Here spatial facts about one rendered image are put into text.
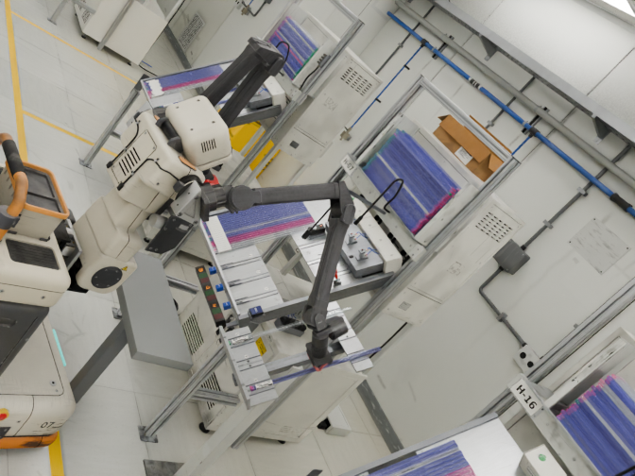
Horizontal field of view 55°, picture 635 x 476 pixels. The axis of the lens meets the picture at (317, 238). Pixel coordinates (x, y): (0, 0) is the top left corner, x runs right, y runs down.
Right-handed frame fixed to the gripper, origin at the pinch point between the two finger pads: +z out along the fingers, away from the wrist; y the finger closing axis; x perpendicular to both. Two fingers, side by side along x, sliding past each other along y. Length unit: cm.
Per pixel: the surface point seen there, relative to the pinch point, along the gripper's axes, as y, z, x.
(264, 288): 53, 10, 3
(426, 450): -38.9, 7.8, -24.1
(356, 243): 59, 3, -43
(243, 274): 64, 11, 9
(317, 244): 70, 10, -29
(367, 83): 184, -1, -109
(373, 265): 43, 4, -44
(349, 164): 105, -5, -60
